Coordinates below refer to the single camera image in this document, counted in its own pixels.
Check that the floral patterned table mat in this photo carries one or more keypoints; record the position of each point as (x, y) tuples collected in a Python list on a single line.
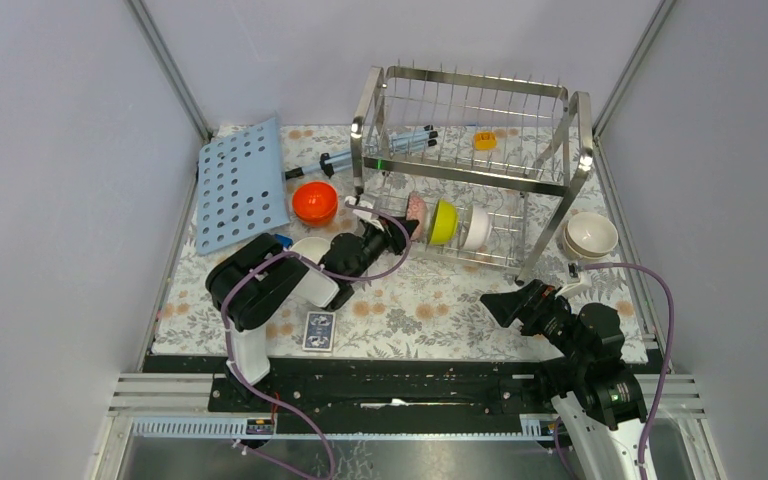
[(427, 309)]

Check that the light blue perforated panel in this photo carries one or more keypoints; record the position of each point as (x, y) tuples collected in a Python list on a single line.
[(241, 187)]

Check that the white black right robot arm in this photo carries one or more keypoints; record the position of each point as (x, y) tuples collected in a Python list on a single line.
[(596, 396)]

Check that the white ceramic bowl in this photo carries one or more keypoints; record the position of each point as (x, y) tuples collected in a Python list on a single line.
[(478, 227)]

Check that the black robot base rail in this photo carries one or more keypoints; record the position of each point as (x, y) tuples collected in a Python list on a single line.
[(376, 396)]

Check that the small orange yellow cup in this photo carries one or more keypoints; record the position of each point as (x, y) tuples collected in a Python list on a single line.
[(484, 141)]

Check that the stainless steel dish rack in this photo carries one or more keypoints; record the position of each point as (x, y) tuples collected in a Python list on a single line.
[(419, 123)]

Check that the beige floral bowl front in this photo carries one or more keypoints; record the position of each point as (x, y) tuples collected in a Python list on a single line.
[(591, 234)]

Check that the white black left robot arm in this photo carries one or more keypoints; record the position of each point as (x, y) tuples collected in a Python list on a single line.
[(252, 284)]

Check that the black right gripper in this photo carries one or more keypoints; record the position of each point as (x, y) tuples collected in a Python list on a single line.
[(528, 304)]

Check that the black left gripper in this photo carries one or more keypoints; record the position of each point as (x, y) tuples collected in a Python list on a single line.
[(393, 235)]

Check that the blue playing card box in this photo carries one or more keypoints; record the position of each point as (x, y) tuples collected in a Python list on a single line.
[(319, 332)]

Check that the blue toy car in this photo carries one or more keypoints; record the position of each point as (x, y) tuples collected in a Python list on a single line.
[(285, 241)]

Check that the beige floral bowl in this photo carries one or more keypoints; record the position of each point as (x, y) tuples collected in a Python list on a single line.
[(571, 250), (591, 234)]

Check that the orange plastic bowl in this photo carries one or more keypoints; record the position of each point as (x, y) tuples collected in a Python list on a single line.
[(315, 203)]

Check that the white ribbed bowl front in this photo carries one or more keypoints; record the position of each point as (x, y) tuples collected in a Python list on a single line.
[(311, 248)]

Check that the yellow green bowl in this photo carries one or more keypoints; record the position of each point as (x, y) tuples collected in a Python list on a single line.
[(444, 223)]

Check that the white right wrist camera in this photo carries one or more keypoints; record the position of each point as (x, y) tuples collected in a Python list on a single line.
[(579, 281)]

